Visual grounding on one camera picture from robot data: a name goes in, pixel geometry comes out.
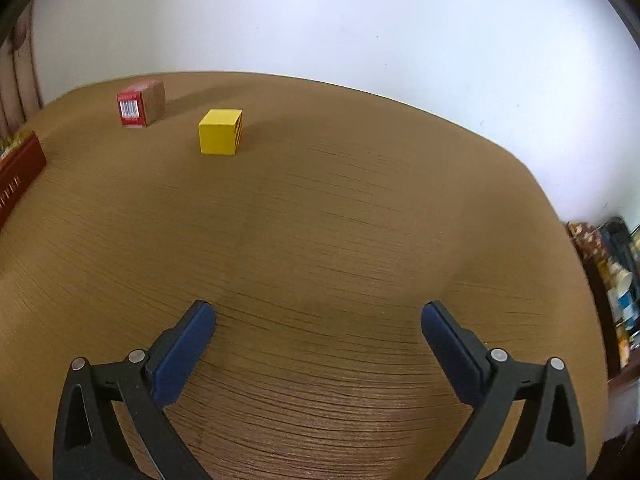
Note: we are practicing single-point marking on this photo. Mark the yellow striped wooden cube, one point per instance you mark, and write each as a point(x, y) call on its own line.
point(217, 132)

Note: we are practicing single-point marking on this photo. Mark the dark wooden shelf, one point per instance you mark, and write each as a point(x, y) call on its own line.
point(600, 310)

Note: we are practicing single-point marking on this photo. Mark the brown floral pouch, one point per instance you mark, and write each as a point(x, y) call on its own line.
point(585, 240)

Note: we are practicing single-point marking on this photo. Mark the dark red flat box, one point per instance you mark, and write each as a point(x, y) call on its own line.
point(17, 175)

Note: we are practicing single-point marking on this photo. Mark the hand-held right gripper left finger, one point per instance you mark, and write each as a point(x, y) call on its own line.
point(182, 347)

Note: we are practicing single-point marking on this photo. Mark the small red cardboard box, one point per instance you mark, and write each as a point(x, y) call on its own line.
point(140, 102)

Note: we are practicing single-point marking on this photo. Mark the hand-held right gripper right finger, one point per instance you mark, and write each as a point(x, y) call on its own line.
point(452, 347)

